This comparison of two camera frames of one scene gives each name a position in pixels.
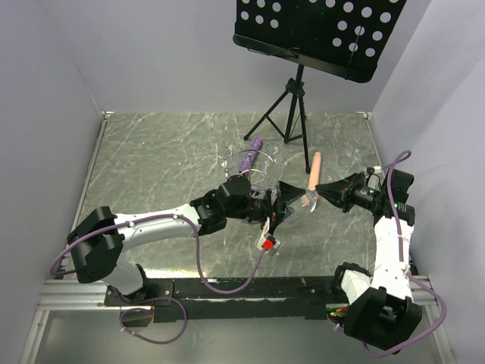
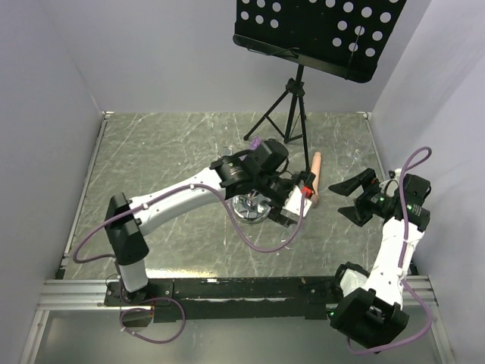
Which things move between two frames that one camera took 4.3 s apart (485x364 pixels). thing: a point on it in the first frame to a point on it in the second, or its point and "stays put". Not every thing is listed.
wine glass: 309,199 to 286,234
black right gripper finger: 332,192 to 358,215
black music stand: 351,38 stays put
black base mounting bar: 176,299 stays put
